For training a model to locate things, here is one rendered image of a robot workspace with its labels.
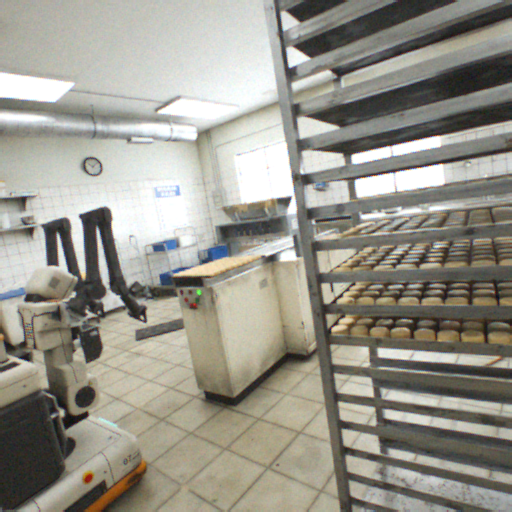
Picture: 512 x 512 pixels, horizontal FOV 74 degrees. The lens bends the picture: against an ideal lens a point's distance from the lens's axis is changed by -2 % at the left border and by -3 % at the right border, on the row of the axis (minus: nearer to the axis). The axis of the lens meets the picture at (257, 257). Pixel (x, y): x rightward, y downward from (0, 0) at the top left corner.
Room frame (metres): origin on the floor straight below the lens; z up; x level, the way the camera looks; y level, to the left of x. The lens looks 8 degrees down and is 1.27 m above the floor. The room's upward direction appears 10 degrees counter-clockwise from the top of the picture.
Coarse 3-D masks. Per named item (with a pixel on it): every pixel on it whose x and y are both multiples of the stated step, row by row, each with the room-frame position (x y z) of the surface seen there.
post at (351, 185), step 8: (336, 80) 1.29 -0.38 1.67; (336, 88) 1.29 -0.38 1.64; (344, 160) 1.29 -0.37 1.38; (352, 160) 1.28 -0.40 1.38; (352, 184) 1.29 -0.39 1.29; (352, 192) 1.29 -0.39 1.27; (352, 216) 1.29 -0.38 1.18; (360, 216) 1.29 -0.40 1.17; (376, 352) 1.29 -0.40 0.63; (376, 392) 1.29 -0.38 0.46; (376, 408) 1.29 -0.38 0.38; (384, 416) 1.29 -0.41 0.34; (384, 448) 1.28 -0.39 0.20
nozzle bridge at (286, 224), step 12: (276, 216) 2.59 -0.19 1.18; (288, 216) 2.55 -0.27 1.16; (216, 228) 2.95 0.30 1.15; (228, 228) 2.98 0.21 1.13; (240, 228) 2.90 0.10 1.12; (252, 228) 2.83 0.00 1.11; (264, 228) 2.75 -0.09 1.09; (276, 228) 2.69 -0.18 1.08; (288, 228) 2.53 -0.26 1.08; (228, 240) 2.93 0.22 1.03; (240, 240) 2.85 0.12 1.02; (228, 252) 3.04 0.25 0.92; (300, 252) 2.62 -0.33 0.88
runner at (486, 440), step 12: (384, 420) 1.27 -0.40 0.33; (396, 420) 1.25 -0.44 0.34; (420, 432) 1.19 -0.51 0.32; (432, 432) 1.17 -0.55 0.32; (444, 432) 1.15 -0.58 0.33; (456, 432) 1.13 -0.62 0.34; (468, 432) 1.11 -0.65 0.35; (480, 444) 1.07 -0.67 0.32; (492, 444) 1.06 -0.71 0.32; (504, 444) 1.04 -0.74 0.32
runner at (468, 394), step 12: (372, 384) 1.28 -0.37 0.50; (384, 384) 1.26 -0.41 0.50; (396, 384) 1.24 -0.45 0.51; (408, 384) 1.21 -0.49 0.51; (420, 384) 1.19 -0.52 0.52; (456, 396) 1.10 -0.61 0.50; (468, 396) 1.09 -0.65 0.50; (480, 396) 1.08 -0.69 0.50; (492, 396) 1.06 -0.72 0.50; (504, 396) 1.04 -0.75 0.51
